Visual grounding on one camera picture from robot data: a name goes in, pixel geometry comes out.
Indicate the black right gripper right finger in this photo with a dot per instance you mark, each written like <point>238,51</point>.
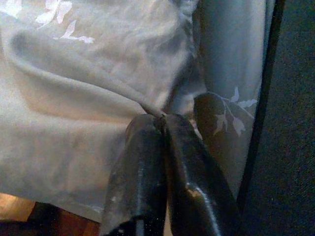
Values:
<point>192,177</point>

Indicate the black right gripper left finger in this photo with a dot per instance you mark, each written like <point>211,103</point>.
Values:
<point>147,159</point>

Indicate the large grey floral pillow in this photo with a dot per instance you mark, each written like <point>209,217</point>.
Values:
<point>73,98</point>

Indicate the dark blue padded headboard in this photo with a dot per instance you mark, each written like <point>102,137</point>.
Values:
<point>295,98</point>

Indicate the bed with grey floral sheet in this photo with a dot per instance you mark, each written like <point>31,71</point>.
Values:
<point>233,49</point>

